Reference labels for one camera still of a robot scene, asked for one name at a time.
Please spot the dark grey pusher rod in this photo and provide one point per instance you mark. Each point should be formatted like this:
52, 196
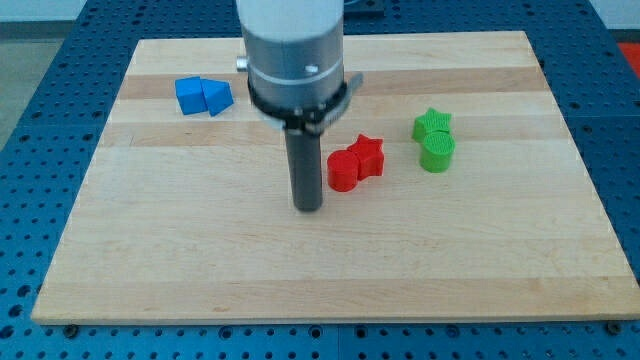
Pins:
304, 161

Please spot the blue triangular block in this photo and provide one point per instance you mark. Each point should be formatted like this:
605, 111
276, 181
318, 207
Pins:
218, 95

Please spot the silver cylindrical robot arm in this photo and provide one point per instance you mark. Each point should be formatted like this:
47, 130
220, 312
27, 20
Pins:
294, 50

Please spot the blue cube block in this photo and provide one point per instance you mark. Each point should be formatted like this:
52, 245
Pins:
190, 95

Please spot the red star block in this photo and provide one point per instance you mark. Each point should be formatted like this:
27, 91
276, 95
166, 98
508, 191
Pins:
369, 152

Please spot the green star block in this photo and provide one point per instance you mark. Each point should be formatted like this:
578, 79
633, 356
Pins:
430, 122

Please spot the light wooden board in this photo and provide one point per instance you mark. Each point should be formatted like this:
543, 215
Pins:
188, 219

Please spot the red cylinder block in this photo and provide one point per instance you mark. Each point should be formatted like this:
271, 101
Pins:
343, 168

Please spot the green cylinder block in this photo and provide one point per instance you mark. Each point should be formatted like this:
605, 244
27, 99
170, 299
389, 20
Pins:
437, 150

